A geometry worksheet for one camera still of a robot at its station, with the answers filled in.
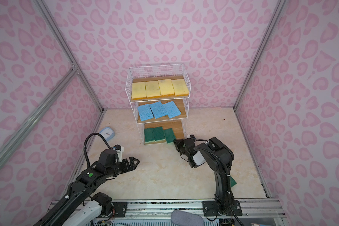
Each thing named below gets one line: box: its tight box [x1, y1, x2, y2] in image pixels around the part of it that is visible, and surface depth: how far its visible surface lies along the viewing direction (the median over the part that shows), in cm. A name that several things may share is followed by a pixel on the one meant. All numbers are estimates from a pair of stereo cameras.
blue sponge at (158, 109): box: [149, 100, 168, 120], surface depth 86 cm
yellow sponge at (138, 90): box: [131, 81, 147, 100], surface depth 71 cm
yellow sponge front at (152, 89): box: [145, 80, 162, 99], surface depth 72 cm
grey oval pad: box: [170, 209, 204, 226], surface depth 69 cm
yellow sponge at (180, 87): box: [171, 78, 189, 97], surface depth 73 cm
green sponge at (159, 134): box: [153, 126, 166, 143], surface depth 103 cm
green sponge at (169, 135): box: [162, 128, 177, 144], surface depth 102 cm
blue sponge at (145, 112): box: [137, 103, 154, 122], surface depth 85 cm
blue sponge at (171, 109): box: [161, 100, 182, 119], surface depth 86 cm
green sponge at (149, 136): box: [144, 127, 156, 144], surface depth 102 cm
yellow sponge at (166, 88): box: [158, 78, 176, 98], surface depth 72 cm
